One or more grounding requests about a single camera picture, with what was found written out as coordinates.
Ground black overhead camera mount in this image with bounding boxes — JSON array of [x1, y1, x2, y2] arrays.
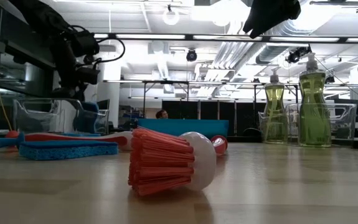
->
[[285, 45, 313, 65]]

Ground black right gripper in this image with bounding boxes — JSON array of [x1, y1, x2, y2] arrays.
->
[[242, 0, 301, 39]]

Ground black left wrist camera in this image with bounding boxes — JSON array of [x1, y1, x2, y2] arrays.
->
[[69, 29, 101, 57]]

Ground black overhead frame bar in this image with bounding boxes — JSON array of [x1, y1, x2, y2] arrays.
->
[[93, 32, 358, 44]]

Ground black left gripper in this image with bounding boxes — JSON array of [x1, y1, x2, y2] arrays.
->
[[49, 46, 101, 102]]

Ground red and white dish brush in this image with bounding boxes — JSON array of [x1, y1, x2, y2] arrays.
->
[[128, 128, 228, 197], [5, 130, 133, 152]]

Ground small black monitor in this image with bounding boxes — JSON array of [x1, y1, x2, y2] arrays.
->
[[96, 98, 111, 111]]

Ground blue plastic bin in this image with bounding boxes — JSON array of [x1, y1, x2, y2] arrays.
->
[[136, 118, 230, 140]]

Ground black chair backrest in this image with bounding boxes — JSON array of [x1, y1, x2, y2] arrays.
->
[[243, 127, 262, 138]]

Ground white ring light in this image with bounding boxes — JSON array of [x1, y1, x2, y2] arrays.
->
[[162, 8, 181, 26]]

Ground clear plastic bin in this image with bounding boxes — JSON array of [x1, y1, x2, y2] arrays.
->
[[12, 98, 111, 136], [257, 102, 357, 147]]

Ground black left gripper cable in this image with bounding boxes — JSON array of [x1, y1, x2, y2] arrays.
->
[[93, 37, 126, 65]]

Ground yellow soap pump bottle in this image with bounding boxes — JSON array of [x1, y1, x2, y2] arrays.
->
[[263, 67, 288, 144], [297, 52, 332, 147]]

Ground black metal table frame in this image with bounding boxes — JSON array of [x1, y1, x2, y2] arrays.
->
[[103, 79, 299, 129]]

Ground black ceiling spot camera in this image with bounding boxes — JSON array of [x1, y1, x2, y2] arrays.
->
[[186, 49, 198, 63]]

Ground black partition panels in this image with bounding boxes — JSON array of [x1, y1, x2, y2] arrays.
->
[[161, 100, 262, 129]]

